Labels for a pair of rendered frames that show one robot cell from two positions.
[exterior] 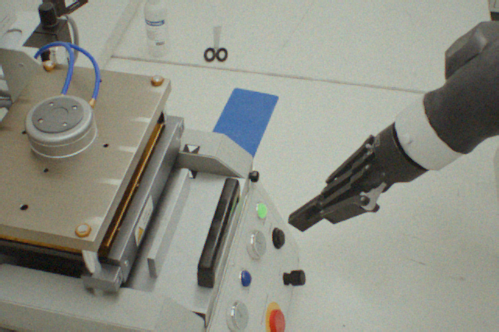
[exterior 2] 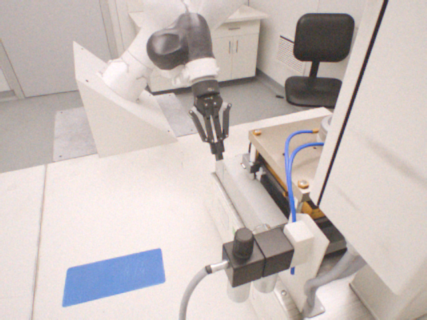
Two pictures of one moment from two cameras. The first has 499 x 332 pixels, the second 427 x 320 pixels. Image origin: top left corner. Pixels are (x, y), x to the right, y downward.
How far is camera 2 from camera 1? 1.10 m
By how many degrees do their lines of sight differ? 81
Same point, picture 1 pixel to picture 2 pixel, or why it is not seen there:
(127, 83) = (271, 142)
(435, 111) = (210, 53)
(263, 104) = (82, 273)
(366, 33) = not seen: outside the picture
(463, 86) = (205, 37)
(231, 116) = (105, 287)
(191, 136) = (236, 170)
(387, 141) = (213, 83)
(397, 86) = (39, 207)
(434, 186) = (130, 171)
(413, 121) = (211, 64)
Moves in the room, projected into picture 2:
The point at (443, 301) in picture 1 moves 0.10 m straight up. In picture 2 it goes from (197, 154) to (195, 131)
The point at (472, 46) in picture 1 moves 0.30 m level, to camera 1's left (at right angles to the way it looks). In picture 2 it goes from (181, 33) to (253, 70)
